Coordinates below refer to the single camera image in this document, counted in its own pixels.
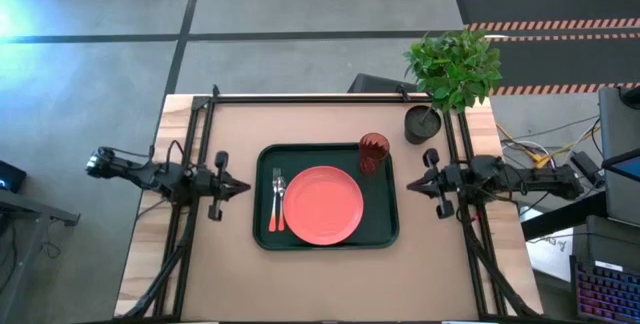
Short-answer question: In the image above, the metal spoon orange handle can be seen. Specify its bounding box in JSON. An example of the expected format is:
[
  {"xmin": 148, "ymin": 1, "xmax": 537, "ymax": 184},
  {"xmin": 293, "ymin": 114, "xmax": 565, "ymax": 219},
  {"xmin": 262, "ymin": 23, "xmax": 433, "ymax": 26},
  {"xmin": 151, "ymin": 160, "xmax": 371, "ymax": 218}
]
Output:
[{"xmin": 276, "ymin": 175, "xmax": 287, "ymax": 233}]

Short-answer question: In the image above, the dark round plant pot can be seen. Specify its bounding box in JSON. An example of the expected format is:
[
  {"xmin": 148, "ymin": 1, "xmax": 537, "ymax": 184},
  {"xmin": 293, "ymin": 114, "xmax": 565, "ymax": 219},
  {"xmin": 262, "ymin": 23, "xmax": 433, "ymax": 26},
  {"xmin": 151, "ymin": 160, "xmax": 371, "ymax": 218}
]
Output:
[{"xmin": 403, "ymin": 105, "xmax": 443, "ymax": 146}]

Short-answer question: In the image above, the black box with light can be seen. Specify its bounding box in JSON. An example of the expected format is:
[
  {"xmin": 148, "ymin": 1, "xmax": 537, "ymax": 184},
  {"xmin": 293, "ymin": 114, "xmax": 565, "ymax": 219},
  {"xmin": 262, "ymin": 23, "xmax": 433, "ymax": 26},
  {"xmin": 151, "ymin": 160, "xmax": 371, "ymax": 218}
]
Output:
[{"xmin": 0, "ymin": 159, "xmax": 27, "ymax": 194}]

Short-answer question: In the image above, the brown table mat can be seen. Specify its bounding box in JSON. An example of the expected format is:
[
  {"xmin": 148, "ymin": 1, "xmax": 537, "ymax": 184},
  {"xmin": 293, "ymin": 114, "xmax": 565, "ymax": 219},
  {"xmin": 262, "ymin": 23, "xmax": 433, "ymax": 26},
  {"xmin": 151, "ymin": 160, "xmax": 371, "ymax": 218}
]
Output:
[{"xmin": 179, "ymin": 101, "xmax": 481, "ymax": 323}]

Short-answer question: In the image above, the black power adapter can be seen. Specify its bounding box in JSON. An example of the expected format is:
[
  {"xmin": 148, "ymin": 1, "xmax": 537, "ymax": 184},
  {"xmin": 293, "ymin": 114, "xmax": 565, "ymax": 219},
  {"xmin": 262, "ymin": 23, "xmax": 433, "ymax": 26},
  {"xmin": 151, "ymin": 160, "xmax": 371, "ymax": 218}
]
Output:
[{"xmin": 570, "ymin": 150, "xmax": 606, "ymax": 189}]

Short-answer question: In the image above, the metal fork orange handle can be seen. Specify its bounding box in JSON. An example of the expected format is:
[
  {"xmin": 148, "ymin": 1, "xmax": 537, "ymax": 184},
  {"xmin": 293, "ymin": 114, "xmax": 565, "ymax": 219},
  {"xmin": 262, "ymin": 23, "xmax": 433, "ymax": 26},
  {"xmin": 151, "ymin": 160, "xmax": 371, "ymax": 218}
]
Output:
[{"xmin": 268, "ymin": 167, "xmax": 282, "ymax": 234}]

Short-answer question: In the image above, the white printed sheet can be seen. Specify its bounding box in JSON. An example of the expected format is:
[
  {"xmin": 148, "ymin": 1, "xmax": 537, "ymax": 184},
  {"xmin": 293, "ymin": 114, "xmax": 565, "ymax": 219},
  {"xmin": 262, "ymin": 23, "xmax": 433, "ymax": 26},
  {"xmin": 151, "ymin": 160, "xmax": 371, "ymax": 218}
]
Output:
[{"xmin": 522, "ymin": 206, "xmax": 576, "ymax": 283}]

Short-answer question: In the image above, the grey side desk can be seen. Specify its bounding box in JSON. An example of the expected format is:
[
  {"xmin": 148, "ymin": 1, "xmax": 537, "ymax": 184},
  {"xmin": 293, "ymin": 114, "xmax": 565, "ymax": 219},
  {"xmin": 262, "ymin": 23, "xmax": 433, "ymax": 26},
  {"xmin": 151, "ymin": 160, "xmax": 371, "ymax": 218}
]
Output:
[{"xmin": 0, "ymin": 188, "xmax": 81, "ymax": 315}]

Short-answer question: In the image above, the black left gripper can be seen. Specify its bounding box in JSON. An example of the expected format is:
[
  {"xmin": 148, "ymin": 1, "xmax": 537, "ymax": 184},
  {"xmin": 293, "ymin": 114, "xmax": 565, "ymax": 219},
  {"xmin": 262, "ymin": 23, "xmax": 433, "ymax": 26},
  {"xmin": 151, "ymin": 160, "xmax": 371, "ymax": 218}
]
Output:
[{"xmin": 193, "ymin": 149, "xmax": 252, "ymax": 223}]

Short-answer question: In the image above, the orange round plate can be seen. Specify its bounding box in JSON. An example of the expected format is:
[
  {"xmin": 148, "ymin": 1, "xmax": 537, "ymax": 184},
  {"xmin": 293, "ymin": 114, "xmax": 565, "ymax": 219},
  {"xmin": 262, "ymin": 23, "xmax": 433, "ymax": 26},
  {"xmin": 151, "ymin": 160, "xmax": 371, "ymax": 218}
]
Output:
[{"xmin": 282, "ymin": 165, "xmax": 365, "ymax": 247}]

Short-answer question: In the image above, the green leafy plant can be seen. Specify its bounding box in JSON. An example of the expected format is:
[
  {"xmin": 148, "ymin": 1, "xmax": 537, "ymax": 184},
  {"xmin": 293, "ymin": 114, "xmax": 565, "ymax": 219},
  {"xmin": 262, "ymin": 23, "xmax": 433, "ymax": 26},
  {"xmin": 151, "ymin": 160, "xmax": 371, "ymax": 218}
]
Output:
[{"xmin": 402, "ymin": 27, "xmax": 503, "ymax": 115}]

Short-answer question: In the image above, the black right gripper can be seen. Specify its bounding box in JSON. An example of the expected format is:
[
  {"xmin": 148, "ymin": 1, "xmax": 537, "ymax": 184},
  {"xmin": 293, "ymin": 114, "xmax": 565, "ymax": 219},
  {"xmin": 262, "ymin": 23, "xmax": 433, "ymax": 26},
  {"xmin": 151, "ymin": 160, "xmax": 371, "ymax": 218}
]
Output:
[{"xmin": 406, "ymin": 147, "xmax": 464, "ymax": 221}]

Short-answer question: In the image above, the black chair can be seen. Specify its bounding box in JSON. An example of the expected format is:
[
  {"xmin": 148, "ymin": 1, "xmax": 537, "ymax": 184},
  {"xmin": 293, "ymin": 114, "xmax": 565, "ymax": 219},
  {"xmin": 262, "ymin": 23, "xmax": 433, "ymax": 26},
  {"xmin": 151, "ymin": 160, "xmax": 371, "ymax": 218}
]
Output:
[{"xmin": 347, "ymin": 72, "xmax": 419, "ymax": 95}]

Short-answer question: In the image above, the black floor mat striped edge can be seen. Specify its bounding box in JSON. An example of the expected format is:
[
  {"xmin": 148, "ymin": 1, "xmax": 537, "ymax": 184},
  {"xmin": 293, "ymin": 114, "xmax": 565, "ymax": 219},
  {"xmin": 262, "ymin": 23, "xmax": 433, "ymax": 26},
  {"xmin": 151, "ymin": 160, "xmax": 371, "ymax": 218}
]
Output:
[
  {"xmin": 452, "ymin": 0, "xmax": 640, "ymax": 33},
  {"xmin": 487, "ymin": 32, "xmax": 640, "ymax": 96}
]

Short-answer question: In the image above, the red translucent cup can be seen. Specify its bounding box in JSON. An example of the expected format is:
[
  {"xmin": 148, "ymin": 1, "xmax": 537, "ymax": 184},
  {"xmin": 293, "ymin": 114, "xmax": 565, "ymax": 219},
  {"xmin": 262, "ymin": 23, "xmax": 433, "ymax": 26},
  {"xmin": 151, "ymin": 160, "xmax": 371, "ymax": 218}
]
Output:
[{"xmin": 358, "ymin": 132, "xmax": 391, "ymax": 175}]

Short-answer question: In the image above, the yellow cable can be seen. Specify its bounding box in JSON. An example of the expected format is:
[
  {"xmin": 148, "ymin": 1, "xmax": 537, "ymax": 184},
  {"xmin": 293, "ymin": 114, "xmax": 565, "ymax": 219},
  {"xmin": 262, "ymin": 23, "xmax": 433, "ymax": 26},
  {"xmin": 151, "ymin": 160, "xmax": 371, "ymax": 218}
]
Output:
[{"xmin": 497, "ymin": 123, "xmax": 601, "ymax": 165}]

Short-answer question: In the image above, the backlit black keyboard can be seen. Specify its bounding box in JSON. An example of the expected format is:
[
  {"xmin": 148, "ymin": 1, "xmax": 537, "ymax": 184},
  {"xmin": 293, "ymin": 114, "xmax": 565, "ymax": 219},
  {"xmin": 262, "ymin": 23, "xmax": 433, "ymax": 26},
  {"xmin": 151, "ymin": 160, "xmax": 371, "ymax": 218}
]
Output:
[{"xmin": 569, "ymin": 255, "xmax": 640, "ymax": 324}]

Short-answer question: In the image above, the black metal table frame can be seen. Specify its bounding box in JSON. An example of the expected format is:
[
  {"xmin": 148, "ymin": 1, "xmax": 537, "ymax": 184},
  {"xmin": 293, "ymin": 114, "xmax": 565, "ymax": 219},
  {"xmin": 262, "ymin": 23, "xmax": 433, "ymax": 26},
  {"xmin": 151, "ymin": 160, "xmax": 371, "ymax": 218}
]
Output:
[{"xmin": 118, "ymin": 83, "xmax": 542, "ymax": 324}]

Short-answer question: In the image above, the dark green plastic tray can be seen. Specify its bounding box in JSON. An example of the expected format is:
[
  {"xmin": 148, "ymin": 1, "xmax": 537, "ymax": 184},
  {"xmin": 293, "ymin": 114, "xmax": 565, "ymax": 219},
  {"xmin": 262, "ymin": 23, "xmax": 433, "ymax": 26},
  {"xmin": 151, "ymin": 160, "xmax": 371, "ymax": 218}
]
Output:
[{"xmin": 252, "ymin": 142, "xmax": 400, "ymax": 252}]

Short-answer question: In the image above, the thin grey cable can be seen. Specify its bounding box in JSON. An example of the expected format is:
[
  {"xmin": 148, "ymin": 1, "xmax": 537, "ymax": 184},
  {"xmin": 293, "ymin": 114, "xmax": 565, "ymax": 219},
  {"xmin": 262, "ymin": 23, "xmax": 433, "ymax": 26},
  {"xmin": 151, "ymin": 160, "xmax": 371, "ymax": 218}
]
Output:
[{"xmin": 509, "ymin": 115, "xmax": 600, "ymax": 141}]

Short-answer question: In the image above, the grey computer monitor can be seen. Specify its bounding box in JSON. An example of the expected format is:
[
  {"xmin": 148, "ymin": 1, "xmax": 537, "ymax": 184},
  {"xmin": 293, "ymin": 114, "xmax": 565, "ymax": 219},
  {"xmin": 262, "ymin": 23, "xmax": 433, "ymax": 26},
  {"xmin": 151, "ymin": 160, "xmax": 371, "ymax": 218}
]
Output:
[{"xmin": 598, "ymin": 86, "xmax": 640, "ymax": 228}]

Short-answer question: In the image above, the black desk beam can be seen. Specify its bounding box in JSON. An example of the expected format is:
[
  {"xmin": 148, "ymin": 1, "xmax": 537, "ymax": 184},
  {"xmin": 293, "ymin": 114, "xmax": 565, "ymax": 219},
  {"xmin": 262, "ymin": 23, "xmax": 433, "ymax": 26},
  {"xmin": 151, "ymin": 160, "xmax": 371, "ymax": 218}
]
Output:
[{"xmin": 519, "ymin": 191, "xmax": 609, "ymax": 241}]

